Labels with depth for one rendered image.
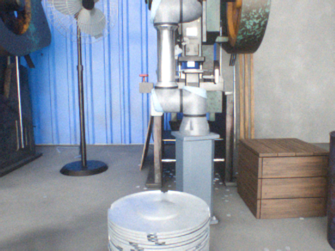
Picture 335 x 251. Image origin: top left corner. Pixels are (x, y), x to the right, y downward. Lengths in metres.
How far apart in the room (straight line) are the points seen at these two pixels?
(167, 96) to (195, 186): 0.45
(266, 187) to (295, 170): 0.17
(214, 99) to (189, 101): 0.64
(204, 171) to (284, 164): 0.41
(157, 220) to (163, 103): 0.71
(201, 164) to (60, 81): 2.46
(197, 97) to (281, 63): 2.32
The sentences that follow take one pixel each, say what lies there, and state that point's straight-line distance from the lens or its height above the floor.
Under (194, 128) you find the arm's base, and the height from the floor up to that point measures 0.49.
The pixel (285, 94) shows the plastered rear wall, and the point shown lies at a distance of 3.63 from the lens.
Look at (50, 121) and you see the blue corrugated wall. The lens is 3.65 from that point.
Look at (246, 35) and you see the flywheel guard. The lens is 2.06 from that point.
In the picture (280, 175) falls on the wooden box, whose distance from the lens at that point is 1.59.
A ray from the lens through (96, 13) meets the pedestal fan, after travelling 2.45.
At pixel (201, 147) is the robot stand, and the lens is 1.41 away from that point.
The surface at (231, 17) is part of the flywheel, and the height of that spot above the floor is 1.24.
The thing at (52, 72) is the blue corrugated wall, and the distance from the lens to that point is 3.58.
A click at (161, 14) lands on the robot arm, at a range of 1.40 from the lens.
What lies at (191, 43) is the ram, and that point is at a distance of 2.15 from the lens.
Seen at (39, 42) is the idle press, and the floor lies 1.07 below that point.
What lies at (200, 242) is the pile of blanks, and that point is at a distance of 0.84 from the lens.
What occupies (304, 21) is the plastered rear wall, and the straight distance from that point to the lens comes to 3.78.
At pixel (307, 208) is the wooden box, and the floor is 0.05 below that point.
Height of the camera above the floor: 0.69
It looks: 7 degrees down
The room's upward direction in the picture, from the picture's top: straight up
